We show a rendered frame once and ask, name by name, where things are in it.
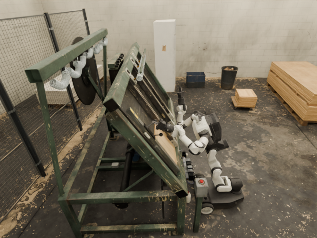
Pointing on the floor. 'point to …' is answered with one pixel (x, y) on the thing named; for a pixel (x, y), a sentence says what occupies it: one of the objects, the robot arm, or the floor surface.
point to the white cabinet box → (165, 53)
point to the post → (197, 214)
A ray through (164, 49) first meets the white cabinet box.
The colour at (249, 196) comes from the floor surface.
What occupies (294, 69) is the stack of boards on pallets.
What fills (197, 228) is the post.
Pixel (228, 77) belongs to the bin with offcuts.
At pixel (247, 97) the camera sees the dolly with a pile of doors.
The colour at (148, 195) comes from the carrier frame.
